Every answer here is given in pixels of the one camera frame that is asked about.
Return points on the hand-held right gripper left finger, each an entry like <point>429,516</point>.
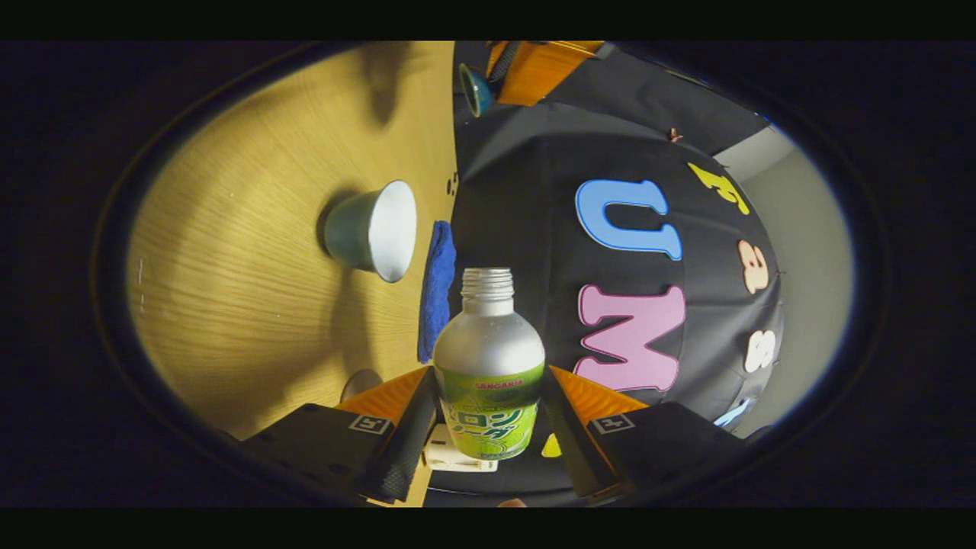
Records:
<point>404,442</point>

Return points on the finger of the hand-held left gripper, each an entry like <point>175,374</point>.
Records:
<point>541,72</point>

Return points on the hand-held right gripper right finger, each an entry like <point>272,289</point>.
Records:
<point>572,442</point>

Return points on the teal teacup lid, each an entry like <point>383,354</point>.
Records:
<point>474,91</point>

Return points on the round brown coaster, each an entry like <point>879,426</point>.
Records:
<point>358,385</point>

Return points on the silver green-label water bottle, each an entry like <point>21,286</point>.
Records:
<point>488,351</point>

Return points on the teal teacup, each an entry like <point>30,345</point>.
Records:
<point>358,232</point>

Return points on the white toaster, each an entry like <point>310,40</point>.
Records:
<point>450,457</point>

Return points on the black backdrop cloth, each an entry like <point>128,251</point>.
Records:
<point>534,198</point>

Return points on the blue cloth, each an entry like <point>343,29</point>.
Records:
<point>437,297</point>

